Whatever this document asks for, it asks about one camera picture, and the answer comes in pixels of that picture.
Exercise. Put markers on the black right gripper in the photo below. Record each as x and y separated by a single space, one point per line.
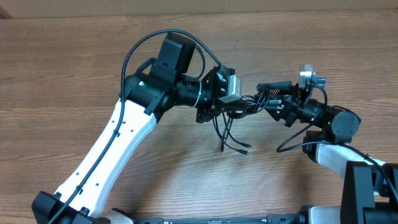
292 102

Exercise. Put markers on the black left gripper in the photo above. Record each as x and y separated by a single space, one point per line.
214 107

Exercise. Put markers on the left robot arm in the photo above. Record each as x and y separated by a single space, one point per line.
157 85

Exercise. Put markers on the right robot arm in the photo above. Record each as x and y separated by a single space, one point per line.
370 185

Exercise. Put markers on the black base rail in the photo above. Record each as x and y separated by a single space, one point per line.
269 219

